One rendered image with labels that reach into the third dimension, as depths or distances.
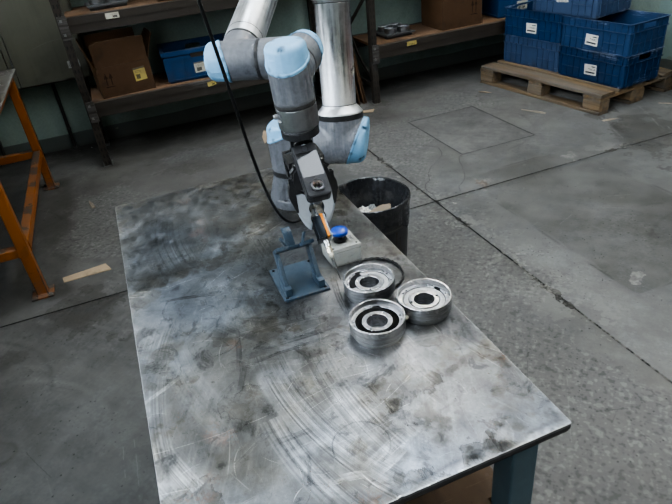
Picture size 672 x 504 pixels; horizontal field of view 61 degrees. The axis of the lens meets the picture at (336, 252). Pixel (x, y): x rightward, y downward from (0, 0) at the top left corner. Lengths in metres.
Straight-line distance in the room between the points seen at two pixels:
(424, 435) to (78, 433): 1.58
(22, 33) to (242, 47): 3.60
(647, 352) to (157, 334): 1.75
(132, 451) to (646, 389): 1.73
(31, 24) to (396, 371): 4.01
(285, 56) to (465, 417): 0.65
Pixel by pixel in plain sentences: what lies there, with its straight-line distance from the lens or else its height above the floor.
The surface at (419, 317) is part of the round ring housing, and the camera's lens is 1.09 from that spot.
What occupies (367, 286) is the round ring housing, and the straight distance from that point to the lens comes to 1.21.
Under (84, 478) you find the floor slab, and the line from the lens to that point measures 2.14.
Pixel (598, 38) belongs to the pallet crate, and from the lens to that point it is 4.66.
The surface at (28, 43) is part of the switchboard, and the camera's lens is 4.67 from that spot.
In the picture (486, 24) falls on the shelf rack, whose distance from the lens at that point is 5.28.
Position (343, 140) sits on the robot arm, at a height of 0.98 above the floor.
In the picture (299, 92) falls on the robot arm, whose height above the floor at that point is 1.22.
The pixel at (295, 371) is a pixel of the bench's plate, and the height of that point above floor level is 0.80.
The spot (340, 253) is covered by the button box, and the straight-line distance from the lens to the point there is 1.27.
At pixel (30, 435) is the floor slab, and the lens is 2.38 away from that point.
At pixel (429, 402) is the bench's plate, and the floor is 0.80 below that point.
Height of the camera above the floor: 1.51
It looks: 32 degrees down
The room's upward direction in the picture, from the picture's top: 7 degrees counter-clockwise
